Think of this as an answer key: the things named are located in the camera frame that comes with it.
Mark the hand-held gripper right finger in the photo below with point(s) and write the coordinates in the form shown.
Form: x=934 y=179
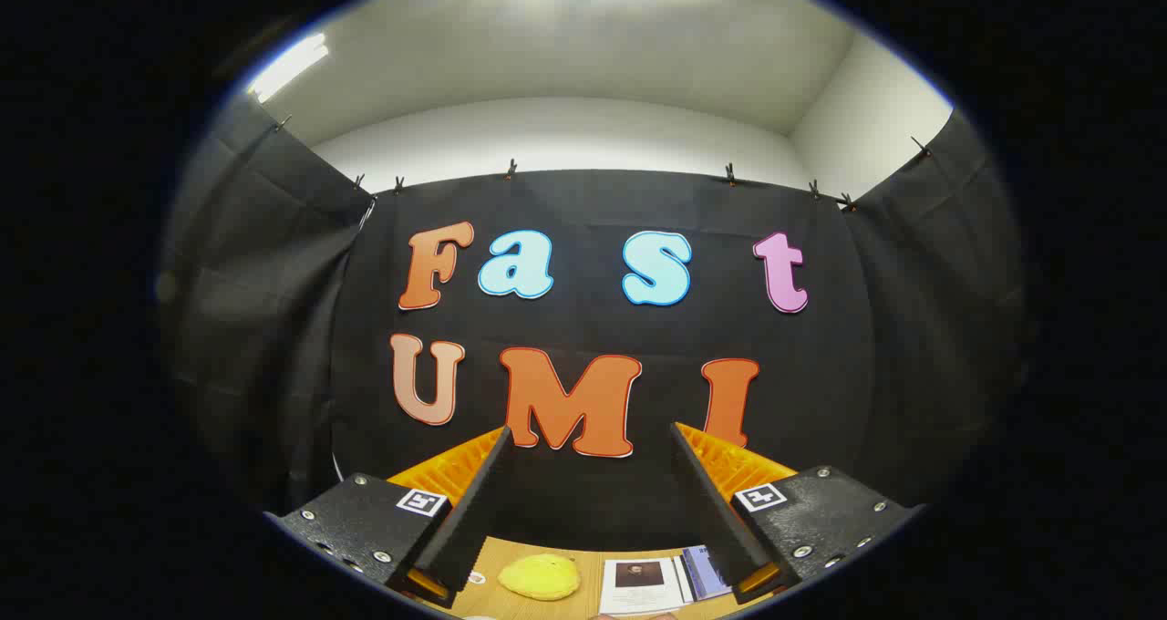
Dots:
x=716 y=511

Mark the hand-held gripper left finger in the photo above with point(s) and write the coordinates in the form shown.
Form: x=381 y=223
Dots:
x=474 y=511

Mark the blue book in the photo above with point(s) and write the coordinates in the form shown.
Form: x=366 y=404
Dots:
x=704 y=573

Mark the yellow plush toy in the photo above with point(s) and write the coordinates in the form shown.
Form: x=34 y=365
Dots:
x=540 y=577

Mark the white book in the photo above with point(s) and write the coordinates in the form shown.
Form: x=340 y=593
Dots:
x=643 y=594

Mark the row of small cloth clips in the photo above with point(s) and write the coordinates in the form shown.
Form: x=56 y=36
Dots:
x=511 y=169

